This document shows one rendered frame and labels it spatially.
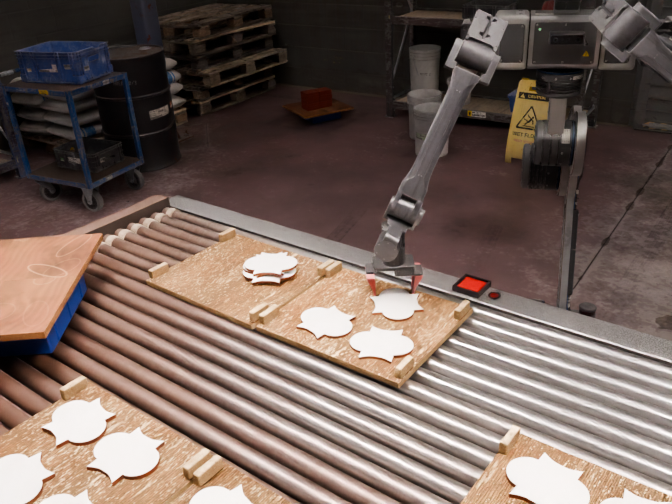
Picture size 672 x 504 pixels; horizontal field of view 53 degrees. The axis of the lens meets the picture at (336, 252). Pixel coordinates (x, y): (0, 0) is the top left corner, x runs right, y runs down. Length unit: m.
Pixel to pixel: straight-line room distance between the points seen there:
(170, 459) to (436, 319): 0.70
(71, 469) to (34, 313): 0.45
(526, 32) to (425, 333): 0.96
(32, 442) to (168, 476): 0.31
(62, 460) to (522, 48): 1.60
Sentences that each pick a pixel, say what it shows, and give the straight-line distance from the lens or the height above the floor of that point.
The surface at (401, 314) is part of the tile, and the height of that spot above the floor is 0.94.
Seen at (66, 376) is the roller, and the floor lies 0.92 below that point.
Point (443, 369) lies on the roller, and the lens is 1.55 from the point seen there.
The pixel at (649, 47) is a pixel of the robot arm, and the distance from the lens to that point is 1.66.
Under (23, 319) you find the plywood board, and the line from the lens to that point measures 1.71.
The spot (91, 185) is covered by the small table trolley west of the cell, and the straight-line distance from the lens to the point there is 4.90.
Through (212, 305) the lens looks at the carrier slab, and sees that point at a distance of 1.79.
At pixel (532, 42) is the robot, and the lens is 2.13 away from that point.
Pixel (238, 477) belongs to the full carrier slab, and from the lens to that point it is 1.31.
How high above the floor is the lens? 1.86
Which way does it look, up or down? 28 degrees down
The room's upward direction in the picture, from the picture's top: 3 degrees counter-clockwise
